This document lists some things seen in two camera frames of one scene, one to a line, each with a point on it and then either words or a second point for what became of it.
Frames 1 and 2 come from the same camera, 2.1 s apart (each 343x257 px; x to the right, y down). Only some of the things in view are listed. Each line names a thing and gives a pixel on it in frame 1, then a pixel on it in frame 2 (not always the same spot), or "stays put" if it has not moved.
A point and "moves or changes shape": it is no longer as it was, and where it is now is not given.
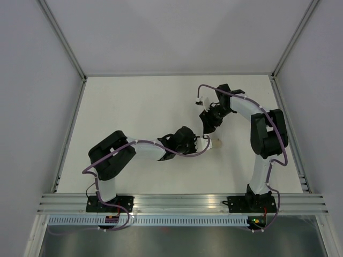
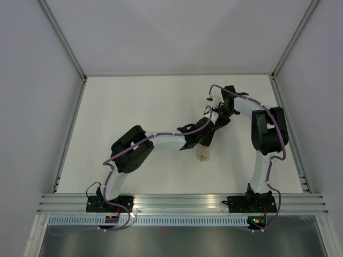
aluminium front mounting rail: [183, 204] stays put
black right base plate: [251, 204] stays put
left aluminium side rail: [69, 133] stays put
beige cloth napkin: [217, 143] moves or changes shape
